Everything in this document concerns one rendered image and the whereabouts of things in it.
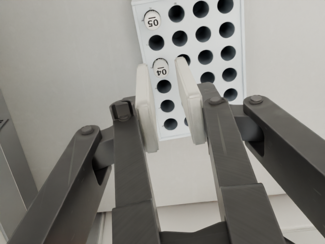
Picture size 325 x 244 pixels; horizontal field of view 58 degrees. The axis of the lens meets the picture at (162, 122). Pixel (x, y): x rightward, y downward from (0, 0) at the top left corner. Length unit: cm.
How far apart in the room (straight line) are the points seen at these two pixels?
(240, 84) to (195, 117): 12
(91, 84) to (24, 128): 9
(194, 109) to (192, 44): 10
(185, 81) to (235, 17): 10
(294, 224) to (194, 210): 12
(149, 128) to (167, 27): 11
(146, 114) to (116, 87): 15
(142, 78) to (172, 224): 24
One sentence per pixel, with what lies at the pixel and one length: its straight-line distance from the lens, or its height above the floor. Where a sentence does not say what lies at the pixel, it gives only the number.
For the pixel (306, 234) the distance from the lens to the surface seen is 40.
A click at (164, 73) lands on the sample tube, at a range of 24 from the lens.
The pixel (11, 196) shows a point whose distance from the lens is 26.
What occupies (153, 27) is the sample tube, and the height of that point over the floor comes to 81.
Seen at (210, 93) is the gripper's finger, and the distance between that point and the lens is 17.
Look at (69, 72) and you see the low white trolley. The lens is 29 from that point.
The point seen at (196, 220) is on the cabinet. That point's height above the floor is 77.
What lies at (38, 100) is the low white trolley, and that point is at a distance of 31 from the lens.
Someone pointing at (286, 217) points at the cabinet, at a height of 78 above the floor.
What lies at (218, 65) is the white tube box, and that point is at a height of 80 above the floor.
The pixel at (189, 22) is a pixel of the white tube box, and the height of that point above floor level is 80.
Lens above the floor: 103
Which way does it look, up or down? 61 degrees down
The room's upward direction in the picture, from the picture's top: 173 degrees clockwise
